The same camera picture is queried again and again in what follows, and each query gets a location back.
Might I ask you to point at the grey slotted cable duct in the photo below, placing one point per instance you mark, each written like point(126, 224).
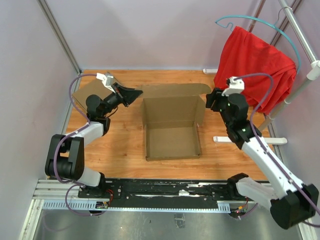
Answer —
point(92, 205)

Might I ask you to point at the white clothes rack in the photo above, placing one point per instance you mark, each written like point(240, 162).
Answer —
point(261, 121)

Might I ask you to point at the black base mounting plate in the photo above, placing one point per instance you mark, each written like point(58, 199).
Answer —
point(162, 193)

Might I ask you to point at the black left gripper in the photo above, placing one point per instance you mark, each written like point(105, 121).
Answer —
point(129, 94)

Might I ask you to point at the teal clothes hanger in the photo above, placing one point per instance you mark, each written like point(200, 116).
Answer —
point(262, 22)

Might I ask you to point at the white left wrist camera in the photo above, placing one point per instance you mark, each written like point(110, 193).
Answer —
point(107, 80)

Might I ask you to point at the red cloth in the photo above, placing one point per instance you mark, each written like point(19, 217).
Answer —
point(269, 73)

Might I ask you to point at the aluminium frame rail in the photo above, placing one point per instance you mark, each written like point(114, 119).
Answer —
point(49, 217)

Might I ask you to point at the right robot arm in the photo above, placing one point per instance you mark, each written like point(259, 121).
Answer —
point(289, 200)

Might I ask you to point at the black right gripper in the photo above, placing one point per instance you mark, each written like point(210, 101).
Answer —
point(216, 95)

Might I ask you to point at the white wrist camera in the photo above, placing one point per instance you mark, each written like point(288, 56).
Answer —
point(107, 80)
point(235, 85)

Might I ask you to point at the folded brown cardboard box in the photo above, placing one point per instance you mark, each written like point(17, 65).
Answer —
point(88, 86)

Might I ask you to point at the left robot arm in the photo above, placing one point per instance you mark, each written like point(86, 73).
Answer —
point(66, 154)

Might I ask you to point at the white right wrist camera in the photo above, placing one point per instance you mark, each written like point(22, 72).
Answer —
point(235, 85)

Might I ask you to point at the brown cardboard box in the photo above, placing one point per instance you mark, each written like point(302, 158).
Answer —
point(88, 86)
point(171, 115)

